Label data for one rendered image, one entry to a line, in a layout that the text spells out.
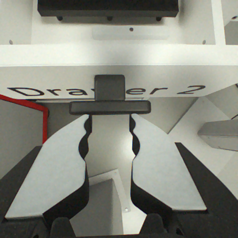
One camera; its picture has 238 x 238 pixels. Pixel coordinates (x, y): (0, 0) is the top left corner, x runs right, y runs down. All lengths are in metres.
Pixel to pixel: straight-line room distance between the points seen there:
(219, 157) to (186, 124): 0.33
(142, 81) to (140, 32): 0.09
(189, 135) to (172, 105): 0.25
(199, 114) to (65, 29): 1.05
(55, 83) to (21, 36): 0.10
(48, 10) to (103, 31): 0.07
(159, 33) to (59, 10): 0.13
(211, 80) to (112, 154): 0.92
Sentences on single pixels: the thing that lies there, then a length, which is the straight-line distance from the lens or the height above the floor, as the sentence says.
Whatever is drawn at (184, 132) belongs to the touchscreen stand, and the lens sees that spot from 1.12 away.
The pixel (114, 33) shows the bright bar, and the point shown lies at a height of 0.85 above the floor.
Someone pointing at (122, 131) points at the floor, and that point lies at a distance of 1.04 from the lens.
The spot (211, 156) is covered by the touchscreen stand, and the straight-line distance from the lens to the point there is 1.22.
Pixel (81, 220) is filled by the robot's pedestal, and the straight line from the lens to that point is 0.72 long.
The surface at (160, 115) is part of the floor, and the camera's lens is 1.10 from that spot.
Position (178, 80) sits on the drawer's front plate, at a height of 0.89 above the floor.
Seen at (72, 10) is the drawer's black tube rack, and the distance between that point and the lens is 0.23.
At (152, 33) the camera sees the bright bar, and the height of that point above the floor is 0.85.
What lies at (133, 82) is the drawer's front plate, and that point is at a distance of 0.16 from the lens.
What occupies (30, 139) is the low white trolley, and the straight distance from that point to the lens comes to 0.88.
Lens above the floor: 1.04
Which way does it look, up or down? 85 degrees down
